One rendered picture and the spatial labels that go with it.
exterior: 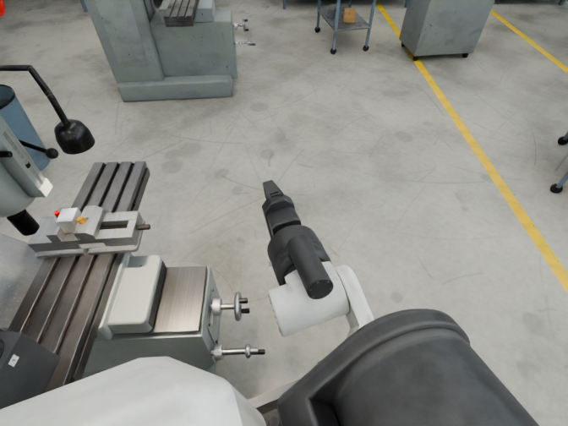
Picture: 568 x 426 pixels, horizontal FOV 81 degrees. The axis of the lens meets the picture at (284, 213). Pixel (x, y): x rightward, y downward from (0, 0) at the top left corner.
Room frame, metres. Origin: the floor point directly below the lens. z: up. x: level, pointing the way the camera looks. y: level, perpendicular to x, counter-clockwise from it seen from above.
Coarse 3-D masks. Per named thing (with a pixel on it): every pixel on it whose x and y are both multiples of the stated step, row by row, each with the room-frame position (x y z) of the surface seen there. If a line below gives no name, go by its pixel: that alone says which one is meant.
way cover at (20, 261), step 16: (0, 240) 0.71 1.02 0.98; (16, 240) 0.73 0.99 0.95; (0, 256) 0.65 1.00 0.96; (16, 256) 0.67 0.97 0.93; (32, 256) 0.69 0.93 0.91; (0, 272) 0.60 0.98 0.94; (16, 272) 0.61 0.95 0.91; (32, 272) 0.62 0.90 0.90; (0, 288) 0.55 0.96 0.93; (16, 288) 0.56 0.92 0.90; (0, 304) 0.49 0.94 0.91; (16, 304) 0.50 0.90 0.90; (0, 320) 0.44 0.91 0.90
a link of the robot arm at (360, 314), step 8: (336, 272) 0.24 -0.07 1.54; (344, 272) 0.23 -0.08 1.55; (352, 272) 0.24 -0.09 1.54; (344, 280) 0.22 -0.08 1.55; (352, 280) 0.22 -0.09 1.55; (352, 288) 0.21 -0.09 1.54; (360, 288) 0.21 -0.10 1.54; (352, 296) 0.20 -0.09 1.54; (360, 296) 0.20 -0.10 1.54; (352, 304) 0.19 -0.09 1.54; (360, 304) 0.19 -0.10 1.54; (368, 304) 0.19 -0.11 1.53; (352, 312) 0.19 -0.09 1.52; (360, 312) 0.18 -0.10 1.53; (368, 312) 0.18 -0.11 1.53; (352, 320) 0.19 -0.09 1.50; (360, 320) 0.17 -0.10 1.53; (368, 320) 0.17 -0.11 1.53; (352, 328) 0.18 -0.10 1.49
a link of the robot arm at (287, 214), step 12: (264, 204) 0.40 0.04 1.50; (276, 204) 0.39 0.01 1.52; (288, 204) 0.39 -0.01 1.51; (276, 216) 0.37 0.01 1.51; (288, 216) 0.36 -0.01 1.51; (276, 228) 0.34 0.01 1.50; (288, 228) 0.33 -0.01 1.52; (300, 228) 0.33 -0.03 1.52; (276, 240) 0.31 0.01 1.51; (276, 252) 0.29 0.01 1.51
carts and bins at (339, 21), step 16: (320, 0) 5.26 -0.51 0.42; (336, 16) 4.52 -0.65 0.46; (352, 16) 4.75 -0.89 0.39; (336, 32) 4.52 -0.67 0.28; (368, 32) 4.61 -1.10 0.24; (368, 48) 4.62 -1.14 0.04; (0, 96) 2.50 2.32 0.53; (16, 96) 2.42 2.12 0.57; (0, 112) 2.17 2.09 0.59; (16, 112) 2.27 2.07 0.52; (16, 128) 2.20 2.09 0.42; (32, 128) 2.34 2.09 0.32; (32, 144) 2.24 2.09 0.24; (560, 144) 2.56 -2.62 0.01; (48, 160) 2.31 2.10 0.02
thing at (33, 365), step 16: (0, 336) 0.30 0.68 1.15; (16, 336) 0.30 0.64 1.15; (0, 352) 0.26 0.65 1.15; (16, 352) 0.27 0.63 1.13; (32, 352) 0.28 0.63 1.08; (48, 352) 0.30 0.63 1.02; (0, 368) 0.23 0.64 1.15; (16, 368) 0.24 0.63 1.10; (32, 368) 0.26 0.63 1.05; (48, 368) 0.27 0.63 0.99; (0, 384) 0.20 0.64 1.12; (16, 384) 0.21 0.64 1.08; (32, 384) 0.23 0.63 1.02; (0, 400) 0.17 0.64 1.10; (16, 400) 0.18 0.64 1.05
